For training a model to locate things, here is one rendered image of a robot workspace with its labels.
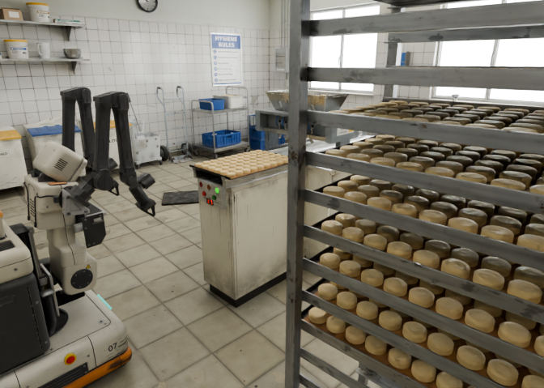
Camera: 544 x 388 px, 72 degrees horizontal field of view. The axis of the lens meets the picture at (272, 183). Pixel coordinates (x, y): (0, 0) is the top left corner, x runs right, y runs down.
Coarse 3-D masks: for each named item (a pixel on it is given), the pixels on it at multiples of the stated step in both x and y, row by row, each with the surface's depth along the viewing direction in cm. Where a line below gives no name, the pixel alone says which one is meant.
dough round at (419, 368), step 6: (414, 360) 85; (420, 360) 85; (414, 366) 83; (420, 366) 83; (426, 366) 83; (432, 366) 83; (414, 372) 82; (420, 372) 82; (426, 372) 82; (432, 372) 82; (420, 378) 81; (426, 378) 81; (432, 378) 81
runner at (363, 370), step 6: (360, 366) 143; (366, 366) 141; (360, 372) 142; (366, 372) 142; (372, 372) 140; (372, 378) 139; (378, 378) 139; (384, 378) 137; (378, 384) 136; (384, 384) 136; (390, 384) 136; (396, 384) 134
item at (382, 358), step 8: (304, 320) 101; (320, 328) 98; (336, 336) 95; (344, 336) 95; (352, 344) 92; (360, 344) 92; (368, 352) 90; (384, 360) 87; (392, 368) 85; (408, 368) 85; (408, 376) 83; (424, 384) 81; (432, 384) 81; (464, 384) 81
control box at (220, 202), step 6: (198, 180) 231; (204, 180) 229; (198, 186) 232; (204, 186) 228; (210, 186) 223; (216, 186) 219; (222, 186) 217; (198, 192) 234; (210, 192) 224; (222, 192) 217; (204, 198) 231; (210, 198) 226; (216, 198) 222; (222, 198) 218; (210, 204) 227; (216, 204) 223; (222, 204) 219
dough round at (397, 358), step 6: (396, 348) 88; (390, 354) 87; (396, 354) 87; (402, 354) 87; (408, 354) 87; (390, 360) 86; (396, 360) 85; (402, 360) 85; (408, 360) 85; (396, 366) 85; (402, 366) 85; (408, 366) 85
